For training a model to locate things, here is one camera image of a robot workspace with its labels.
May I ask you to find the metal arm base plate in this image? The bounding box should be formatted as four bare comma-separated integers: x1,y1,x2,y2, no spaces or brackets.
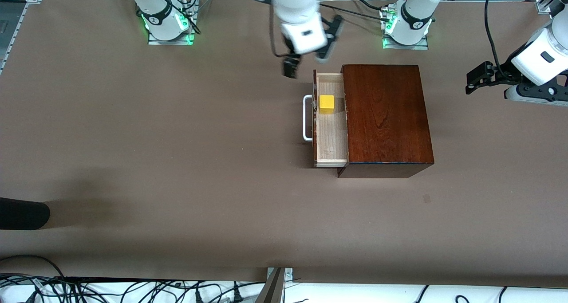
383,5,429,50
148,0,196,46

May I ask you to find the aluminium corner bracket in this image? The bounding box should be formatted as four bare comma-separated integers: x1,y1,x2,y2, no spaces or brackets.
266,267,294,282

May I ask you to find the dark wooden drawer cabinet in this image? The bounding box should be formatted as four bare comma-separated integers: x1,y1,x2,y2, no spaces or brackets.
337,64,434,178

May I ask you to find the black rounded object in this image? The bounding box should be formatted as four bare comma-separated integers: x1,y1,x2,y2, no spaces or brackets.
0,197,51,231

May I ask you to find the wooden drawer with white handle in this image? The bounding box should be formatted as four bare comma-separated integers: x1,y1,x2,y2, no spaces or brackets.
303,70,349,168

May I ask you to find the table cover sheet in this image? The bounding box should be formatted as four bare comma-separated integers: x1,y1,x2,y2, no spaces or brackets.
0,0,568,288

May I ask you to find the grey metal post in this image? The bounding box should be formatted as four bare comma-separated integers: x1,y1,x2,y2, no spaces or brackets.
256,268,285,303

